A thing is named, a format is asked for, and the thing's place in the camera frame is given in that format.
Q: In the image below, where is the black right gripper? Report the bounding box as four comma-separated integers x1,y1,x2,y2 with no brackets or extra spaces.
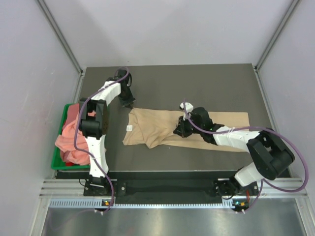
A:
174,114,203,139

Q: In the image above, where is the beige t shirt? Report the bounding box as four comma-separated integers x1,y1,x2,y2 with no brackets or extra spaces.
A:
123,108,243,152

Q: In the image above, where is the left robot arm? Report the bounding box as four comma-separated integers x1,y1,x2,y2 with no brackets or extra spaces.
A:
74,67,135,196

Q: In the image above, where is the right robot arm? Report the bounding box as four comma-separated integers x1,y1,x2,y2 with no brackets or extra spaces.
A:
173,102,295,195

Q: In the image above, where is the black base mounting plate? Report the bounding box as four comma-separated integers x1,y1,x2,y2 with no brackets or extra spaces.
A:
83,172,259,204

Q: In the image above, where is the pink t shirt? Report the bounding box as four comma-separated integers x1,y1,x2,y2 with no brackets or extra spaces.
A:
55,105,90,166

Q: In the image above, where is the red t shirt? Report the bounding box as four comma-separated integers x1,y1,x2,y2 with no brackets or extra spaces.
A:
65,162,76,167

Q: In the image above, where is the green plastic bin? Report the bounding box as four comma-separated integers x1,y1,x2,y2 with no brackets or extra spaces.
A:
51,104,90,171

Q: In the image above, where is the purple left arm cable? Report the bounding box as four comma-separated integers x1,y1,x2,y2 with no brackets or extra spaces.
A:
73,66,131,213

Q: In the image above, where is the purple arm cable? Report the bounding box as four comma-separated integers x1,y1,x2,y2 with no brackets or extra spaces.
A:
183,98,310,213
73,66,131,213

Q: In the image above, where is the left aluminium frame post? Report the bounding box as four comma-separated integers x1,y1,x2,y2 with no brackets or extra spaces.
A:
36,0,86,77

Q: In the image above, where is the aluminium frame post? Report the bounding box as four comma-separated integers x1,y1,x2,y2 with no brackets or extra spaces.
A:
36,0,86,77
253,0,302,73

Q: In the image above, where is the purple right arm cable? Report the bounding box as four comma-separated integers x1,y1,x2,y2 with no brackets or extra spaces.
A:
183,98,310,213

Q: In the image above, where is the slotted cable duct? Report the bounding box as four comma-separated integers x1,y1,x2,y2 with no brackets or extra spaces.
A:
49,197,246,210

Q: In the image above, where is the right aluminium frame post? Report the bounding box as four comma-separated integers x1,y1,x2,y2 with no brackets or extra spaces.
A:
253,0,302,73

